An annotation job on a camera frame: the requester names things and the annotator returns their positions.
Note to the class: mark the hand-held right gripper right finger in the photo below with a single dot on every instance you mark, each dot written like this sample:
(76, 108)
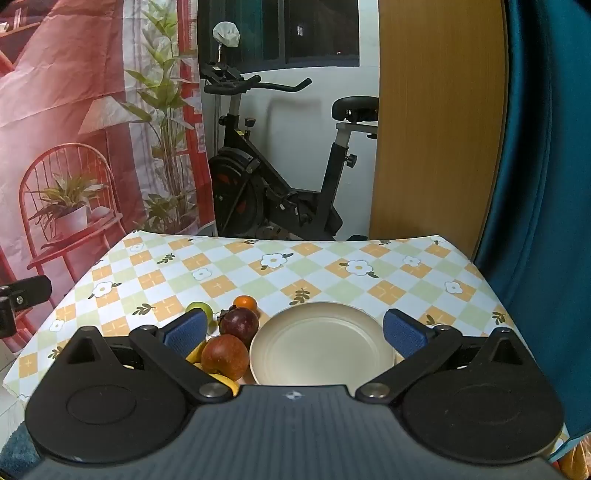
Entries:
(406, 336)

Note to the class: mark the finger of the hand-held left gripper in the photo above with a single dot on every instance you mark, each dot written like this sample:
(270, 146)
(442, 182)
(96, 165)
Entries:
(32, 288)

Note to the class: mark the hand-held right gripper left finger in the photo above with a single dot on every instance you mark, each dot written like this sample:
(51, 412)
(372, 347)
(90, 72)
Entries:
(184, 332)

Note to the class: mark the small green fruit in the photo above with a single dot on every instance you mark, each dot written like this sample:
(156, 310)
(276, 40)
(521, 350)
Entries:
(201, 308)

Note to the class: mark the cream round plate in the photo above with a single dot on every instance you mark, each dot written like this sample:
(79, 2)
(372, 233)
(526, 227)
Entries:
(318, 346)

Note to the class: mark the red apple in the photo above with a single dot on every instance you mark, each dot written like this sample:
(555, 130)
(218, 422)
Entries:
(226, 357)

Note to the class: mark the purple passion fruit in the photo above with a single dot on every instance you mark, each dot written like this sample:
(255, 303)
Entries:
(240, 323)

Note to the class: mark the small orange tangerine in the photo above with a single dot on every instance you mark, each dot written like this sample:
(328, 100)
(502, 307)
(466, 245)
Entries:
(245, 303)

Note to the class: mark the checkered floral tablecloth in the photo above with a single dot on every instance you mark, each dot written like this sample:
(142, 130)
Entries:
(323, 272)

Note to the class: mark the teal cloth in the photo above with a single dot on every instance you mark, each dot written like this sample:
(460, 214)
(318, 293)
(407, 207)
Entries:
(14, 450)

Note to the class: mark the black exercise bike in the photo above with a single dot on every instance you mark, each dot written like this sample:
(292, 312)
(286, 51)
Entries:
(272, 184)

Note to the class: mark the teal curtain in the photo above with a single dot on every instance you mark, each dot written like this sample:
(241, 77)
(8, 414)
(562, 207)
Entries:
(545, 184)

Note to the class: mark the orange cloth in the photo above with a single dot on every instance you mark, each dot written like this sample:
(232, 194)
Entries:
(575, 457)

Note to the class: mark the wooden board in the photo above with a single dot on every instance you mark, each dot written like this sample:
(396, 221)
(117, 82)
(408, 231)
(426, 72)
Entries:
(438, 115)

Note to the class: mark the white wrapped knob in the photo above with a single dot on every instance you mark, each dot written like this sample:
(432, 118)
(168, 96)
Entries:
(226, 33)

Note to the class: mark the dark window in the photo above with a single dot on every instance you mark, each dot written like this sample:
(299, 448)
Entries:
(318, 27)

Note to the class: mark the red printed wall tapestry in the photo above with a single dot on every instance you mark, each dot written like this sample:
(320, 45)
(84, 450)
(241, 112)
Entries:
(69, 115)

